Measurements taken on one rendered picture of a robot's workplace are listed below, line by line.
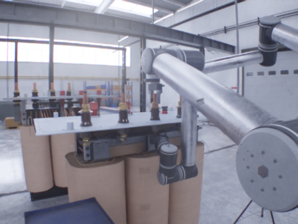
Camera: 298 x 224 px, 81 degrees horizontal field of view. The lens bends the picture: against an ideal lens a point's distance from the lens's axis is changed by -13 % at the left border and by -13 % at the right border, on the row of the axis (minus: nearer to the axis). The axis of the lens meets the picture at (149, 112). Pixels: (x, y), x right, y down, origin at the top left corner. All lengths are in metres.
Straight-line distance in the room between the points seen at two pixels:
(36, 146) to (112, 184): 1.69
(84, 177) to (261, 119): 1.16
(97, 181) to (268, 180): 1.16
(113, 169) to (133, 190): 0.31
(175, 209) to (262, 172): 1.63
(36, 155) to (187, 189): 2.03
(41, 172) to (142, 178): 1.80
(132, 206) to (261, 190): 1.38
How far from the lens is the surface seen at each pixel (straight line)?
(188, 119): 1.26
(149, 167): 1.60
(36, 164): 3.04
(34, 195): 3.40
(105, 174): 1.44
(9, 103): 13.36
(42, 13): 9.77
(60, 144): 3.01
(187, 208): 2.09
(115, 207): 1.59
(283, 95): 14.87
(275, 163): 0.47
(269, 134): 0.46
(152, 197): 1.74
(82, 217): 1.26
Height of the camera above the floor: 1.57
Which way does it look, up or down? 5 degrees down
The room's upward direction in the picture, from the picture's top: straight up
